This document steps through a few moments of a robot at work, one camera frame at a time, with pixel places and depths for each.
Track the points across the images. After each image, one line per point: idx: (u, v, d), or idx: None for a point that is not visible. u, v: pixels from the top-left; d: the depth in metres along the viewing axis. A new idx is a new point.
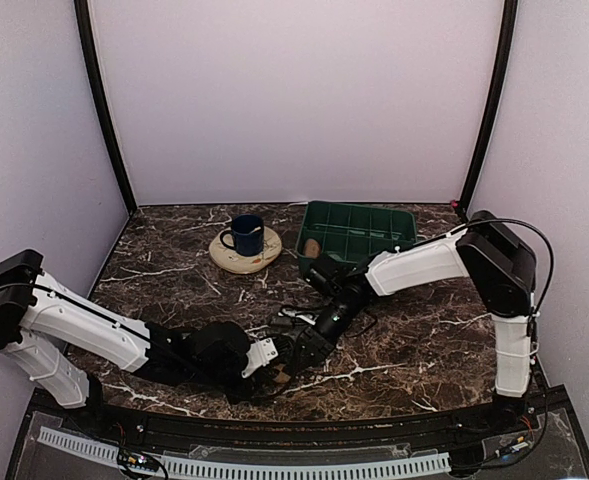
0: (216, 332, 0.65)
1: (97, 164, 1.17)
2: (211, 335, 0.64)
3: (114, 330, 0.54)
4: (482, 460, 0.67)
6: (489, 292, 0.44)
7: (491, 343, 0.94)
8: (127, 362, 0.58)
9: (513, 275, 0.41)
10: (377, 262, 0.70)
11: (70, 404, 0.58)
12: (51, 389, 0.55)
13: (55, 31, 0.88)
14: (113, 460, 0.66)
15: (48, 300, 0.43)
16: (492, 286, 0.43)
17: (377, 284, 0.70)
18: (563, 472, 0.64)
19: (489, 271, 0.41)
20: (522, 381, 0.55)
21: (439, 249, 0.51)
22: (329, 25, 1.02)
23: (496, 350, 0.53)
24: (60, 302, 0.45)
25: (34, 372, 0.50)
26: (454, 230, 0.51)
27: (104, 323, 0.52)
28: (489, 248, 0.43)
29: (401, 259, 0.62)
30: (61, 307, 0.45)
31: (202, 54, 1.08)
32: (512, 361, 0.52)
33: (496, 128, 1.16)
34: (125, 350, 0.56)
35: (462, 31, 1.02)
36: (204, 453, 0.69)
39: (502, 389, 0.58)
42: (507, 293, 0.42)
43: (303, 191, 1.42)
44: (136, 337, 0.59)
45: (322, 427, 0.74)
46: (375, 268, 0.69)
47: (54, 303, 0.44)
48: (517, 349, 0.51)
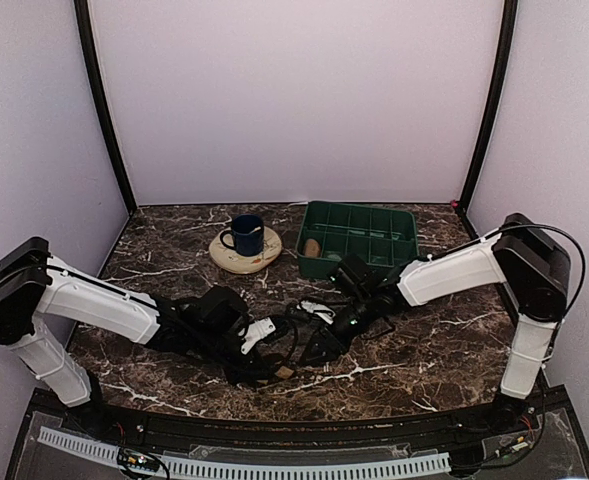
0: (220, 294, 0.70)
1: (97, 163, 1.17)
2: (216, 297, 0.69)
3: (126, 301, 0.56)
4: (482, 460, 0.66)
6: (525, 296, 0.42)
7: (491, 343, 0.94)
8: (140, 334, 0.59)
9: (550, 278, 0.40)
10: (407, 272, 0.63)
11: (76, 401, 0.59)
12: (55, 387, 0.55)
13: (55, 31, 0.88)
14: (113, 460, 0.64)
15: (61, 279, 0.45)
16: (528, 289, 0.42)
17: (410, 294, 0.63)
18: (563, 472, 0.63)
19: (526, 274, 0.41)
20: (527, 383, 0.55)
21: (474, 254, 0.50)
22: (329, 25, 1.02)
23: (513, 350, 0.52)
24: (72, 280, 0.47)
25: (40, 368, 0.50)
26: (487, 236, 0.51)
27: (116, 295, 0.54)
28: (526, 251, 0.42)
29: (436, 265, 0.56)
30: (74, 284, 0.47)
31: (202, 54, 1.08)
32: (525, 363, 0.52)
33: (496, 128, 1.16)
34: (137, 320, 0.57)
35: (462, 31, 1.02)
36: (204, 453, 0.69)
39: (507, 389, 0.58)
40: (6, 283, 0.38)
42: (543, 297, 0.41)
43: (304, 191, 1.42)
44: (148, 308, 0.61)
45: (322, 427, 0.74)
46: (407, 278, 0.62)
47: (67, 281, 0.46)
48: (534, 353, 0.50)
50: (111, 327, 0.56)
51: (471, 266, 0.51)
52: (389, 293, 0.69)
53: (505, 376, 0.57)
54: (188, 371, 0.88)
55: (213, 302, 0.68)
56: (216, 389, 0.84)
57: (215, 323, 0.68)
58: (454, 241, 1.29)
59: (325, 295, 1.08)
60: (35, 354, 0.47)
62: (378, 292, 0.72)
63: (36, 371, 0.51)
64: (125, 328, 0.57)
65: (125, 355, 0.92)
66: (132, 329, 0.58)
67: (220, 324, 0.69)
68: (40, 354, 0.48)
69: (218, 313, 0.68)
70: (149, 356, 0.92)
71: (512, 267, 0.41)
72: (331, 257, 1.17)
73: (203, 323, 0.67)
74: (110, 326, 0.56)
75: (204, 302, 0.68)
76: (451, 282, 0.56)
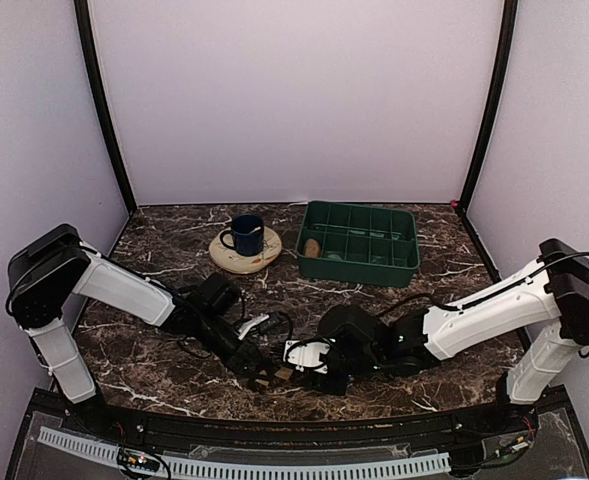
0: (216, 281, 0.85)
1: (97, 163, 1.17)
2: (213, 285, 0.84)
3: (145, 282, 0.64)
4: (481, 460, 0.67)
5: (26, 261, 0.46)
6: (579, 328, 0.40)
7: (491, 343, 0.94)
8: (160, 313, 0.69)
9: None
10: (436, 328, 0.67)
11: (80, 397, 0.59)
12: (63, 381, 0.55)
13: (55, 32, 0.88)
14: (113, 461, 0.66)
15: (96, 259, 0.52)
16: (586, 322, 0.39)
17: (442, 350, 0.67)
18: (563, 472, 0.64)
19: (584, 312, 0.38)
20: (536, 391, 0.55)
21: (523, 299, 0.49)
22: (329, 24, 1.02)
23: (534, 364, 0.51)
24: (104, 261, 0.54)
25: (54, 360, 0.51)
26: (531, 274, 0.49)
27: (136, 277, 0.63)
28: (584, 287, 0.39)
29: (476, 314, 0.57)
30: (106, 265, 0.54)
31: (202, 54, 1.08)
32: (543, 375, 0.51)
33: (496, 128, 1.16)
34: (158, 299, 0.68)
35: (462, 32, 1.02)
36: (204, 453, 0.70)
39: (515, 399, 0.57)
40: (44, 265, 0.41)
42: None
43: (304, 191, 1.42)
44: (163, 291, 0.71)
45: (322, 426, 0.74)
46: (435, 336, 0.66)
47: (102, 262, 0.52)
48: (555, 367, 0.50)
50: (132, 307, 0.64)
51: (514, 312, 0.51)
52: (414, 354, 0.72)
53: (516, 384, 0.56)
54: (188, 371, 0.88)
55: (213, 289, 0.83)
56: (216, 389, 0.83)
57: (216, 306, 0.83)
58: (454, 240, 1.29)
59: (325, 295, 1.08)
60: (55, 342, 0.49)
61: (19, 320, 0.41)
62: (400, 356, 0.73)
63: (49, 363, 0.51)
64: (145, 308, 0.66)
65: (125, 355, 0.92)
66: (151, 309, 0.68)
67: (221, 308, 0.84)
68: (59, 342, 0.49)
69: (220, 297, 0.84)
70: (149, 356, 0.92)
71: (573, 306, 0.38)
72: (331, 257, 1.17)
73: (206, 306, 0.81)
74: (132, 307, 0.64)
75: (204, 288, 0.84)
76: (485, 334, 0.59)
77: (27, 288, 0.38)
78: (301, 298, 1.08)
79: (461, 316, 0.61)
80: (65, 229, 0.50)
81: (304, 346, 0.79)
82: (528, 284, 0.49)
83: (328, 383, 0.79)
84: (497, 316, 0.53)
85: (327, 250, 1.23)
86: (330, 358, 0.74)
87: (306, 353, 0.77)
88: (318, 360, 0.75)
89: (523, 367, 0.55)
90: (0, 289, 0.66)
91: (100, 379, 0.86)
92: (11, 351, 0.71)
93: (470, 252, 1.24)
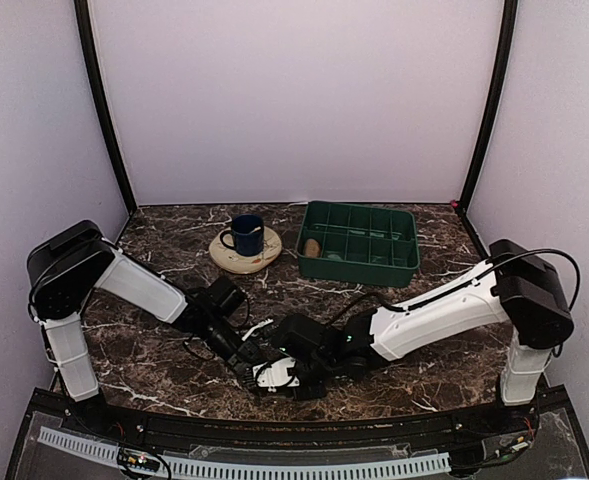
0: (223, 284, 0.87)
1: (97, 163, 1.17)
2: (220, 287, 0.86)
3: (160, 280, 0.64)
4: (482, 460, 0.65)
5: (50, 254, 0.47)
6: (535, 333, 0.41)
7: (491, 343, 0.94)
8: (171, 310, 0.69)
9: (559, 310, 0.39)
10: (381, 329, 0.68)
11: (83, 394, 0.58)
12: (67, 378, 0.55)
13: (56, 32, 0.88)
14: (113, 460, 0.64)
15: (119, 256, 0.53)
16: (540, 325, 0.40)
17: (388, 351, 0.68)
18: (563, 472, 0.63)
19: (536, 317, 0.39)
20: (527, 390, 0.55)
21: (468, 302, 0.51)
22: (329, 25, 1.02)
23: (510, 369, 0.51)
24: (125, 258, 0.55)
25: (62, 354, 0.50)
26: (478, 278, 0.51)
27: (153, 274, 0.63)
28: (534, 290, 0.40)
29: (421, 317, 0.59)
30: (126, 261, 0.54)
31: (202, 53, 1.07)
32: (524, 377, 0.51)
33: (496, 128, 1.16)
34: (171, 296, 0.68)
35: (461, 33, 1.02)
36: (204, 453, 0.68)
39: (509, 401, 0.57)
40: (66, 259, 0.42)
42: (554, 330, 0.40)
43: (304, 191, 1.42)
44: (177, 289, 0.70)
45: (323, 426, 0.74)
46: (382, 336, 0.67)
47: (122, 259, 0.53)
48: (535, 367, 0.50)
50: (146, 303, 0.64)
51: (459, 314, 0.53)
52: (360, 354, 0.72)
53: (506, 389, 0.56)
54: (188, 371, 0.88)
55: (219, 289, 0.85)
56: (216, 389, 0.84)
57: (223, 306, 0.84)
58: (454, 241, 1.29)
59: (325, 295, 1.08)
60: (66, 335, 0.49)
61: (39, 311, 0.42)
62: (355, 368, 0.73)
63: (57, 357, 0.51)
64: (159, 304, 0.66)
65: (125, 355, 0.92)
66: (165, 307, 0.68)
67: (226, 311, 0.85)
68: (71, 335, 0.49)
69: (230, 299, 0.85)
70: (149, 356, 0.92)
71: (524, 312, 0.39)
72: (332, 257, 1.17)
73: (215, 305, 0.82)
74: (145, 303, 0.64)
75: (214, 289, 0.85)
76: (428, 335, 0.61)
77: (50, 280, 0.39)
78: (301, 298, 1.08)
79: (406, 317, 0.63)
80: (87, 226, 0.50)
81: (271, 365, 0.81)
82: (475, 286, 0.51)
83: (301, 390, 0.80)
84: (442, 318, 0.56)
85: (327, 250, 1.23)
86: (299, 368, 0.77)
87: (274, 373, 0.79)
88: (287, 375, 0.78)
89: (506, 371, 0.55)
90: (0, 289, 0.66)
91: (100, 378, 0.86)
92: (11, 351, 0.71)
93: (469, 252, 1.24)
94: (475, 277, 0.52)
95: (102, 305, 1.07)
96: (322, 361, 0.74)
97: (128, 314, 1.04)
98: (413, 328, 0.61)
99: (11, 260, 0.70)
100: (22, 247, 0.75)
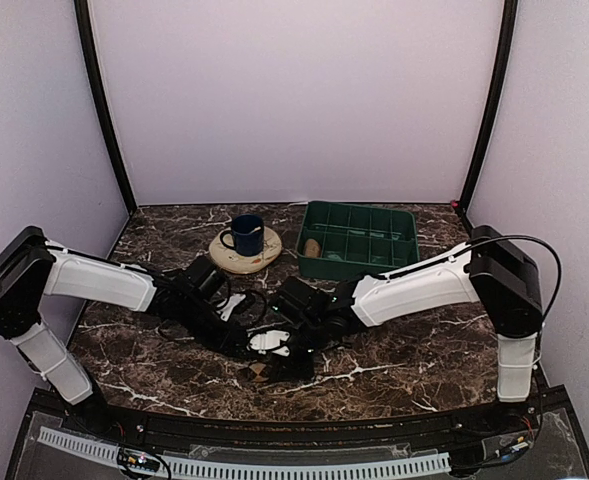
0: (200, 265, 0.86)
1: (98, 164, 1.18)
2: (199, 269, 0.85)
3: (121, 271, 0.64)
4: (481, 460, 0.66)
5: None
6: (503, 316, 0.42)
7: (491, 343, 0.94)
8: (143, 299, 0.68)
9: (528, 297, 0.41)
10: (364, 292, 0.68)
11: (78, 396, 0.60)
12: (60, 384, 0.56)
13: (56, 34, 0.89)
14: (113, 460, 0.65)
15: (63, 256, 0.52)
16: (508, 308, 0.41)
17: (367, 315, 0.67)
18: (563, 472, 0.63)
19: (504, 298, 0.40)
20: (523, 386, 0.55)
21: (442, 275, 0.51)
22: (329, 25, 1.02)
23: (499, 363, 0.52)
24: (72, 257, 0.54)
25: (43, 364, 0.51)
26: (456, 255, 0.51)
27: (111, 267, 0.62)
28: (503, 272, 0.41)
29: (400, 285, 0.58)
30: (76, 260, 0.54)
31: (202, 54, 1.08)
32: (515, 371, 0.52)
33: (496, 128, 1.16)
34: (138, 285, 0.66)
35: (461, 33, 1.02)
36: (204, 453, 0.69)
39: (504, 397, 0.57)
40: (11, 273, 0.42)
42: (522, 316, 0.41)
43: (304, 191, 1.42)
44: (142, 274, 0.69)
45: (322, 426, 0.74)
46: (363, 299, 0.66)
47: (69, 258, 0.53)
48: (523, 359, 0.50)
50: (117, 297, 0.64)
51: (432, 287, 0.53)
52: (341, 314, 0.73)
53: (500, 384, 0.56)
54: (188, 371, 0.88)
55: (198, 270, 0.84)
56: (215, 389, 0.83)
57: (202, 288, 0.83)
58: (454, 240, 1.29)
59: None
60: (40, 346, 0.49)
61: None
62: None
63: (39, 368, 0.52)
64: (127, 296, 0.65)
65: (125, 355, 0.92)
66: (134, 297, 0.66)
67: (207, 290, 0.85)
68: (45, 342, 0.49)
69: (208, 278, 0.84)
70: (149, 356, 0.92)
71: (491, 290, 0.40)
72: (331, 257, 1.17)
73: (194, 288, 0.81)
74: (116, 297, 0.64)
75: (191, 271, 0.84)
76: (406, 304, 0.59)
77: None
78: None
79: (387, 284, 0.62)
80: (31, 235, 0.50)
81: (265, 332, 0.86)
82: (451, 263, 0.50)
83: (291, 367, 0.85)
84: (416, 289, 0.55)
85: (327, 250, 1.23)
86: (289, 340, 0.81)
87: (266, 337, 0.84)
88: (277, 341, 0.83)
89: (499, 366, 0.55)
90: None
91: (100, 378, 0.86)
92: (11, 351, 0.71)
93: None
94: (452, 254, 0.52)
95: (102, 305, 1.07)
96: (308, 321, 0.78)
97: (127, 314, 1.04)
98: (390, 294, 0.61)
99: None
100: None
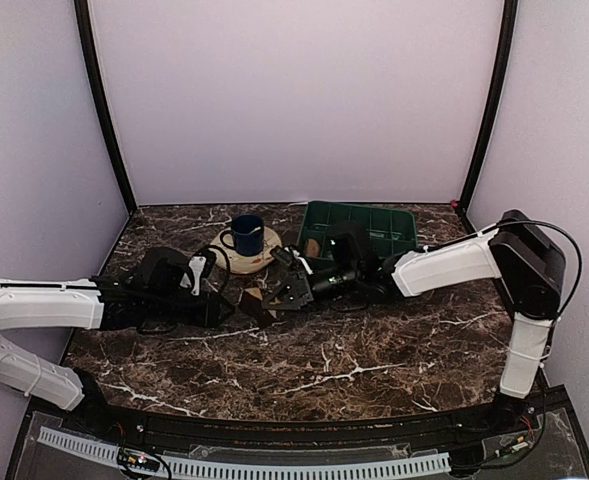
0: (149, 260, 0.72)
1: (99, 166, 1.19)
2: (150, 262, 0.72)
3: (63, 291, 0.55)
4: (482, 460, 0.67)
5: None
6: (518, 292, 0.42)
7: (491, 343, 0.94)
8: (93, 315, 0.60)
9: (548, 277, 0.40)
10: (404, 261, 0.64)
11: (73, 401, 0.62)
12: (48, 396, 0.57)
13: (55, 34, 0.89)
14: (113, 460, 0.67)
15: None
16: (524, 283, 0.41)
17: (405, 284, 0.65)
18: (563, 472, 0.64)
19: (519, 269, 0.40)
20: (526, 383, 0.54)
21: (470, 249, 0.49)
22: (329, 25, 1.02)
23: (510, 349, 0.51)
24: (8, 290, 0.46)
25: (24, 383, 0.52)
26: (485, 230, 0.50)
27: (48, 289, 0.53)
28: (523, 249, 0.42)
29: (432, 258, 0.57)
30: (11, 293, 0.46)
31: (202, 54, 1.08)
32: (522, 363, 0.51)
33: (496, 128, 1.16)
34: (83, 303, 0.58)
35: (461, 33, 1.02)
36: (204, 453, 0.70)
39: (506, 389, 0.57)
40: None
42: (539, 296, 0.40)
43: (304, 192, 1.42)
44: (88, 290, 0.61)
45: (322, 427, 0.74)
46: (401, 268, 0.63)
47: (3, 292, 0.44)
48: (535, 350, 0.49)
50: (59, 322, 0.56)
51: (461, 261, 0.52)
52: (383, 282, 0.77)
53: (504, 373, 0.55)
54: (188, 371, 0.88)
55: (151, 267, 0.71)
56: (216, 389, 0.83)
57: (159, 285, 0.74)
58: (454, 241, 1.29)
59: None
60: (9, 371, 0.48)
61: None
62: None
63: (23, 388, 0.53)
64: (76, 315, 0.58)
65: (125, 355, 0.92)
66: (83, 314, 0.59)
67: (166, 285, 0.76)
68: (13, 368, 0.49)
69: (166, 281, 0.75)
70: (149, 356, 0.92)
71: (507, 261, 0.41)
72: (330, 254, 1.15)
73: (148, 288, 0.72)
74: (57, 322, 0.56)
75: (142, 270, 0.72)
76: (439, 277, 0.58)
77: None
78: None
79: (423, 254, 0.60)
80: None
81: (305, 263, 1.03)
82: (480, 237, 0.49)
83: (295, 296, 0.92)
84: (450, 262, 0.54)
85: None
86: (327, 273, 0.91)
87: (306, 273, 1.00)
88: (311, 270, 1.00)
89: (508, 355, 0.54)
90: None
91: (100, 378, 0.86)
92: None
93: None
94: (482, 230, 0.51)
95: None
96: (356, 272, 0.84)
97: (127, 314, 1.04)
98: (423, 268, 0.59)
99: (10, 257, 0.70)
100: (21, 245, 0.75)
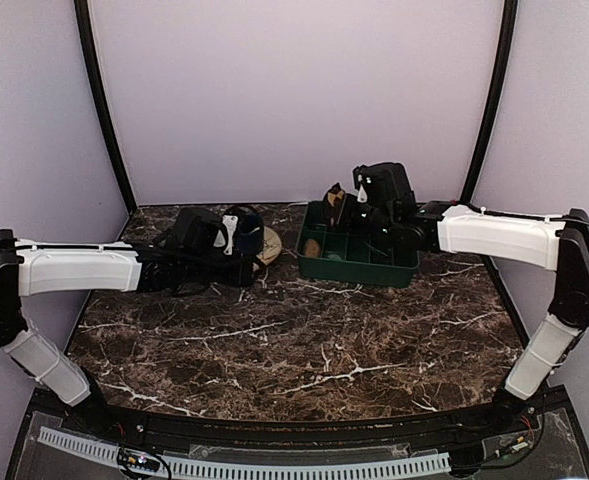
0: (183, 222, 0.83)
1: (99, 166, 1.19)
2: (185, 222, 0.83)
3: (101, 253, 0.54)
4: (481, 461, 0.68)
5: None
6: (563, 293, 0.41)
7: (491, 343, 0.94)
8: (133, 278, 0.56)
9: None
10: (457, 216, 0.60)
11: (78, 397, 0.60)
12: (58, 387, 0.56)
13: (56, 33, 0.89)
14: (113, 460, 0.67)
15: (32, 254, 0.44)
16: (574, 286, 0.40)
17: (445, 239, 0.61)
18: (562, 472, 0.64)
19: (577, 271, 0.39)
20: (533, 385, 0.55)
21: (534, 230, 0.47)
22: (328, 25, 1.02)
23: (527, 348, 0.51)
24: (44, 251, 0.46)
25: (39, 368, 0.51)
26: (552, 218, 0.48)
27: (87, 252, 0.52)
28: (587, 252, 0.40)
29: (492, 223, 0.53)
30: (45, 255, 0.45)
31: (202, 54, 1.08)
32: (535, 364, 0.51)
33: (496, 128, 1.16)
34: (120, 264, 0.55)
35: (460, 34, 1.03)
36: (204, 453, 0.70)
39: (510, 386, 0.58)
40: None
42: (581, 306, 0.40)
43: (304, 192, 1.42)
44: (126, 254, 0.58)
45: (322, 427, 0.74)
46: (454, 221, 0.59)
47: (37, 254, 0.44)
48: (552, 354, 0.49)
50: (106, 283, 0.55)
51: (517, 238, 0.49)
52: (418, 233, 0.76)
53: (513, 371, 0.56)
54: (188, 371, 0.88)
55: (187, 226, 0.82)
56: (216, 389, 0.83)
57: (193, 245, 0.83)
58: None
59: (325, 295, 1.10)
60: (31, 351, 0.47)
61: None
62: None
63: (35, 373, 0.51)
64: (112, 278, 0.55)
65: (125, 355, 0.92)
66: (119, 277, 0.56)
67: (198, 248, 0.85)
68: (35, 347, 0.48)
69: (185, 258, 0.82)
70: (149, 356, 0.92)
71: (569, 258, 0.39)
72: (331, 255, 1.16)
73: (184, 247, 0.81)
74: (104, 282, 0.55)
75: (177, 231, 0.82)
76: (485, 245, 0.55)
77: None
78: (301, 297, 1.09)
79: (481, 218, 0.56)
80: (5, 237, 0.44)
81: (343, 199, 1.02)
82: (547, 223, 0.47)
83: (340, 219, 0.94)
84: (507, 235, 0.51)
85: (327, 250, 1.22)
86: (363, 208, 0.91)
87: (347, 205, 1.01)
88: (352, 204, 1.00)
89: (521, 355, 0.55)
90: None
91: (100, 378, 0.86)
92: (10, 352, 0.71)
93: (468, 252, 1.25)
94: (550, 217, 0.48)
95: (101, 305, 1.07)
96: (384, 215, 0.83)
97: (128, 314, 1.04)
98: (474, 229, 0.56)
99: None
100: None
